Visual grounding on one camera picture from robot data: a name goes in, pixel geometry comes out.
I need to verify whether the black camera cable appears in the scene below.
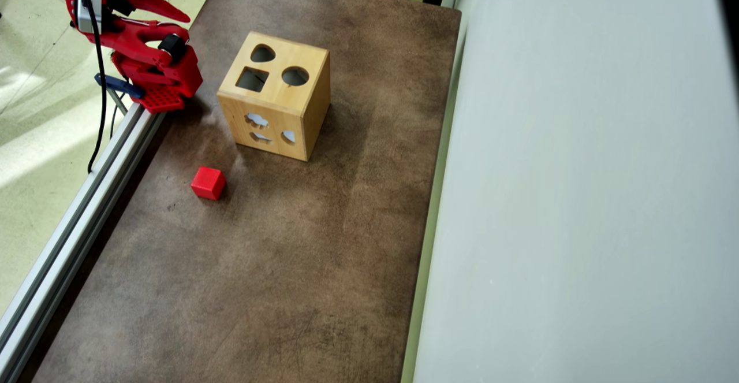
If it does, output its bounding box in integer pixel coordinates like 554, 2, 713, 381
81, 0, 110, 174

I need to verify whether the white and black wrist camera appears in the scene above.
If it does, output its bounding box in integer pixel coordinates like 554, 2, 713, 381
77, 0, 104, 35

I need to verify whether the blue clamp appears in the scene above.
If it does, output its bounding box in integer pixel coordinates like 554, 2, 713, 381
94, 73, 145, 115

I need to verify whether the aluminium profile rail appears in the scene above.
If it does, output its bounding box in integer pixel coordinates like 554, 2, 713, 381
0, 103, 168, 383

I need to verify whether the wooden shape sorter box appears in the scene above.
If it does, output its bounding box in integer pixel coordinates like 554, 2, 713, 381
217, 31, 331, 162

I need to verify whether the red cube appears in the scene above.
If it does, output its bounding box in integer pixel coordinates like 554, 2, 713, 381
191, 166, 227, 201

